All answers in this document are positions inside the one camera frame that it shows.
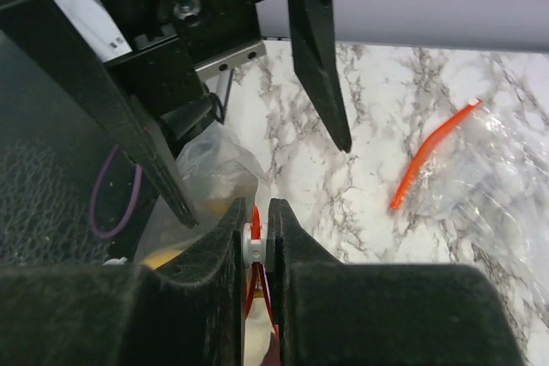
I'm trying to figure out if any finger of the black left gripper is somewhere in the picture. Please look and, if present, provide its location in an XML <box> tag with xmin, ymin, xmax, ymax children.
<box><xmin>287</xmin><ymin>0</ymin><xmax>352</xmax><ymax>153</ymax></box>
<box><xmin>1</xmin><ymin>0</ymin><xmax>197</xmax><ymax>227</ymax></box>

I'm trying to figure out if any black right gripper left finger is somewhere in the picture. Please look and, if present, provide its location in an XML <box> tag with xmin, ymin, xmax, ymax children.
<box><xmin>1</xmin><ymin>199</ymin><xmax>247</xmax><ymax>365</ymax></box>

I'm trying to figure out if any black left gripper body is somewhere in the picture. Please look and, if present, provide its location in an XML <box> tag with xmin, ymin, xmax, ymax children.
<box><xmin>100</xmin><ymin>0</ymin><xmax>265</xmax><ymax>122</ymax></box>

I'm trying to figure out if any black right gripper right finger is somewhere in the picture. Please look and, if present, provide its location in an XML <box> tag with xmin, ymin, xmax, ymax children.
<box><xmin>268</xmin><ymin>199</ymin><xmax>523</xmax><ymax>365</ymax></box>

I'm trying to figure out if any clear zip top bag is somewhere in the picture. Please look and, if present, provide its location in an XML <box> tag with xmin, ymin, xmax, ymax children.
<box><xmin>132</xmin><ymin>123</ymin><xmax>284</xmax><ymax>366</ymax></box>

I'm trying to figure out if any clear zip bag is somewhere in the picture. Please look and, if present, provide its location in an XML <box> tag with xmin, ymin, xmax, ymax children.
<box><xmin>389</xmin><ymin>99</ymin><xmax>548</xmax><ymax>260</ymax></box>
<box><xmin>132</xmin><ymin>123</ymin><xmax>284</xmax><ymax>366</ymax></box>

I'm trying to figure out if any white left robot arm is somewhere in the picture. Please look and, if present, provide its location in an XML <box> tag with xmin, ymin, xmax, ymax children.
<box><xmin>1</xmin><ymin>0</ymin><xmax>352</xmax><ymax>266</ymax></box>

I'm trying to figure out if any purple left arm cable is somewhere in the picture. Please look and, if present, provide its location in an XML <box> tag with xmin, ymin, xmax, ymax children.
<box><xmin>90</xmin><ymin>142</ymin><xmax>143</xmax><ymax>239</ymax></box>

